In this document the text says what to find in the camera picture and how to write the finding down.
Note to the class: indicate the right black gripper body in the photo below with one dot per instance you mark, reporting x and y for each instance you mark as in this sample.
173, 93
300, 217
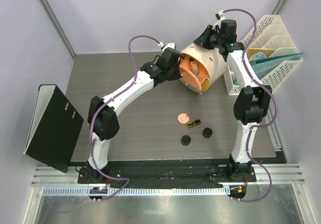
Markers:
212, 38

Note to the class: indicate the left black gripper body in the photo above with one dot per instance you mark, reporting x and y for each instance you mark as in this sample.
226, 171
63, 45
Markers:
174, 73

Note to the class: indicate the orange top drawer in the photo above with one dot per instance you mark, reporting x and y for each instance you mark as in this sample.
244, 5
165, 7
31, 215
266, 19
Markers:
187, 76

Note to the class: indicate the beige foundation bottle black cap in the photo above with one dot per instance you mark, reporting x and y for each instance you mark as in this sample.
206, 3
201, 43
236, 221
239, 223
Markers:
194, 67

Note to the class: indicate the cream cylindrical drawer organizer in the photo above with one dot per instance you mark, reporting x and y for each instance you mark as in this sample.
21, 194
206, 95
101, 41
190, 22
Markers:
211, 59

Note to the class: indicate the yellow drawer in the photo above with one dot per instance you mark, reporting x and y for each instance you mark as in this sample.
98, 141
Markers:
205, 85

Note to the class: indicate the black round jar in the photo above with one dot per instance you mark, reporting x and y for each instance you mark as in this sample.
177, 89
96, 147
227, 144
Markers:
207, 133
185, 140

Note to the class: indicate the beige foundation spray bottle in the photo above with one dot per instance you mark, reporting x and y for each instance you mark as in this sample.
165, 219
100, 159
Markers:
199, 70

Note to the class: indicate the clear plastic spray bottle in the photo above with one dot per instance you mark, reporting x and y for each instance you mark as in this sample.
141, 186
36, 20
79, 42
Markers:
199, 78

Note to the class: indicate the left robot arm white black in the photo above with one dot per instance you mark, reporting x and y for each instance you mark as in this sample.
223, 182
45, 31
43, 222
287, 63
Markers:
104, 112

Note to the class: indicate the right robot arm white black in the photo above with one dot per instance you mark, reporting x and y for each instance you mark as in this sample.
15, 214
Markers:
253, 101

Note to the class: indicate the yellow card in rack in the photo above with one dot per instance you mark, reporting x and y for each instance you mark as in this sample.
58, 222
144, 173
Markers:
258, 53

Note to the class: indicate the teal folder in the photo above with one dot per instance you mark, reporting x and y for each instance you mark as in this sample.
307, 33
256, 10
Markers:
263, 66

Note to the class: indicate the round copper compact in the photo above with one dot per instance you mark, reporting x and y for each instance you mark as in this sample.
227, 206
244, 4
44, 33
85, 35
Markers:
183, 118

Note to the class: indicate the black gold lipstick box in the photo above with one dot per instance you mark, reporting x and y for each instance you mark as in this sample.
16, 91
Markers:
193, 123

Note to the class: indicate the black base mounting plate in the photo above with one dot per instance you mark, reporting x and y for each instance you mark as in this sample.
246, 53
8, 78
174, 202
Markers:
164, 174

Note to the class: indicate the black binder folder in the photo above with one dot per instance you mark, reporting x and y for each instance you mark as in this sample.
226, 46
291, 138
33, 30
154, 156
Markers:
54, 129

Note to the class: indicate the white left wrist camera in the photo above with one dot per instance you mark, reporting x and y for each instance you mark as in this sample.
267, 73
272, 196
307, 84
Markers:
163, 46

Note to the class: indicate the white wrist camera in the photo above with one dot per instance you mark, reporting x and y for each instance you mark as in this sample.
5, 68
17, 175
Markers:
163, 46
220, 16

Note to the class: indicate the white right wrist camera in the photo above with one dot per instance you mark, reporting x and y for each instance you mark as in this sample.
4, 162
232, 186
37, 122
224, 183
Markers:
220, 16

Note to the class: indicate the white slotted cable duct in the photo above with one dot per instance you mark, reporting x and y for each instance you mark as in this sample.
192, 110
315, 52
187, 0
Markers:
100, 191

